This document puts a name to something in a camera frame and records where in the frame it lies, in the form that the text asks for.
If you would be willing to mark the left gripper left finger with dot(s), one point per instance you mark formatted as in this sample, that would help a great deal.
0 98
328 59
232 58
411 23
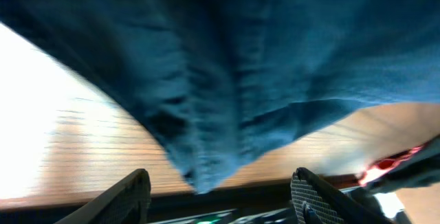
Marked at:
126 202

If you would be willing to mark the black garment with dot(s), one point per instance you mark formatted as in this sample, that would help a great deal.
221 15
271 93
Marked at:
421 170

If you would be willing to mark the navy blue shorts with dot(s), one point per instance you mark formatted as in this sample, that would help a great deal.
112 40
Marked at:
219 83

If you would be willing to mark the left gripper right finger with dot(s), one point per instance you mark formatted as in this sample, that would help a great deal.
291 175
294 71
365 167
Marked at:
317 201

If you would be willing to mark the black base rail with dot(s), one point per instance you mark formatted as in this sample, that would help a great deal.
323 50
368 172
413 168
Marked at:
261 204

